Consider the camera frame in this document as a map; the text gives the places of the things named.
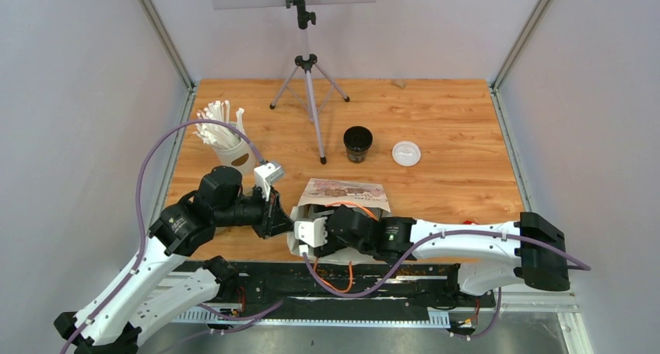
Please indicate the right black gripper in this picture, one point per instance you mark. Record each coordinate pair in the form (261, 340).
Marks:
(332, 245)

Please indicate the silver tripod stand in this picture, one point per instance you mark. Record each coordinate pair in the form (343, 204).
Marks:
(306, 62)

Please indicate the white straw holder cup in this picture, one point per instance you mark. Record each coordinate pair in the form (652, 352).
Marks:
(234, 152)

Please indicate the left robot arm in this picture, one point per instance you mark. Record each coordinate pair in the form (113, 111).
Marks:
(124, 315)

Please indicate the kraft paper takeout bag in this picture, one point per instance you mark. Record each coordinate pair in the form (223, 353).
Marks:
(319, 197)

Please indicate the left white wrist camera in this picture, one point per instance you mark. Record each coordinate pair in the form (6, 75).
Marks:
(266, 175)

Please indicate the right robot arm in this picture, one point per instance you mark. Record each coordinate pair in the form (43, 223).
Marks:
(529, 250)

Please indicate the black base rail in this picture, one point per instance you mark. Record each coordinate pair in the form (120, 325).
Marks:
(406, 296)

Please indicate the bundle of wrapped straws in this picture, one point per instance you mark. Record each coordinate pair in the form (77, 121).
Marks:
(214, 134)

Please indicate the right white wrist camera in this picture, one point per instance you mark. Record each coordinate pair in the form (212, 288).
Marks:
(310, 234)

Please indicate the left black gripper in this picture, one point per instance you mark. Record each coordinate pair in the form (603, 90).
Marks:
(280, 222)

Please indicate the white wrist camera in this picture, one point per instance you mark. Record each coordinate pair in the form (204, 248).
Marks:
(266, 175)
(310, 234)

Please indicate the black paper cup stack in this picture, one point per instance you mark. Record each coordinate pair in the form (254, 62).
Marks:
(357, 141)

